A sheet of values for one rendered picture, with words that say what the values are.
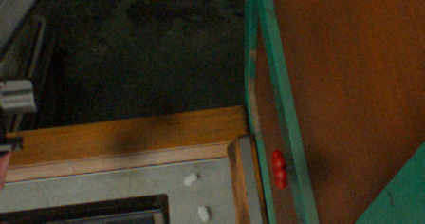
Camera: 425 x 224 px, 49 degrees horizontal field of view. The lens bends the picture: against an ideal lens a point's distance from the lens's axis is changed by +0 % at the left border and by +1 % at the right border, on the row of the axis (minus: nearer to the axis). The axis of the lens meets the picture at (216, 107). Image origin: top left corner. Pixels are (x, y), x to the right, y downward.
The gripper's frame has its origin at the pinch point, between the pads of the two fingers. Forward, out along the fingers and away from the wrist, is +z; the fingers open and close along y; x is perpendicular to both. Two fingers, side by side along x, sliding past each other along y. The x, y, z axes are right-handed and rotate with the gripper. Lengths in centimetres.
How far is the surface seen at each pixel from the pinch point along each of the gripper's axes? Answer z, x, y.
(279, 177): -13, -45, 51
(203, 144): -2.0, 9.6, 41.8
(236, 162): -0.8, -1.5, 48.5
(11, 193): 4.7, 8.1, -1.7
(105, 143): -3.8, 11.4, 19.7
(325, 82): -25, -56, 54
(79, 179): 3.3, 8.9, 13.3
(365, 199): -18, -64, 54
